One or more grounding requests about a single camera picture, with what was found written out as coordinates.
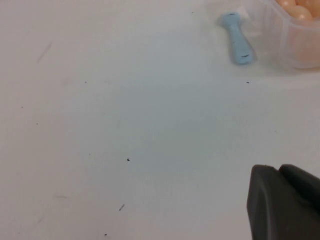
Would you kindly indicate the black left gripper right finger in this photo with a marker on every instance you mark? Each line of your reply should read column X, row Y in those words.
column 302, row 180

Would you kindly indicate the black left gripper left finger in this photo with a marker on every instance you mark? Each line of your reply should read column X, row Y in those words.
column 275, row 207

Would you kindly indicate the clear plastic egg box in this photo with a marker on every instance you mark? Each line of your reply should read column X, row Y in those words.
column 277, row 27

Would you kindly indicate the peach plastic egg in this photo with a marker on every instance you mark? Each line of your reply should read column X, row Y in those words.
column 301, row 14
column 287, row 3
column 306, row 2

